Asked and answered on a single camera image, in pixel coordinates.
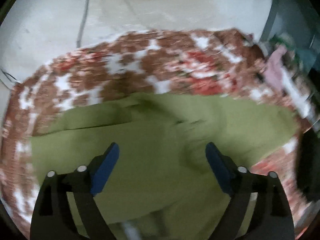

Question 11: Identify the pink cloth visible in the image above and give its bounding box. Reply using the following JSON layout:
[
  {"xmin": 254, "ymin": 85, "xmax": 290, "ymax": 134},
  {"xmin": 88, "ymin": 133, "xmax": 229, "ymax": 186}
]
[{"xmin": 263, "ymin": 45, "xmax": 287, "ymax": 91}]

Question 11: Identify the black power cable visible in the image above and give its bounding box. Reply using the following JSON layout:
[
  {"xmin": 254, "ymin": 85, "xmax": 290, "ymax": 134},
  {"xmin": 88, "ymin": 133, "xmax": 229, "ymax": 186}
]
[{"xmin": 76, "ymin": 0, "xmax": 92, "ymax": 49}]

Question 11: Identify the olive green jacket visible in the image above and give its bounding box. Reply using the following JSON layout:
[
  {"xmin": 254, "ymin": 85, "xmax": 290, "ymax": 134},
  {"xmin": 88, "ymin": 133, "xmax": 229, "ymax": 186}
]
[{"xmin": 31, "ymin": 93, "xmax": 298, "ymax": 239}]

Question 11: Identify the floral red brown blanket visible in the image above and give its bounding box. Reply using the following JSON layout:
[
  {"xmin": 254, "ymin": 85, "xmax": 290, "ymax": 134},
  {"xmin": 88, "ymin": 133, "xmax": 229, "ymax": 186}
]
[{"xmin": 1, "ymin": 29, "xmax": 311, "ymax": 237}]

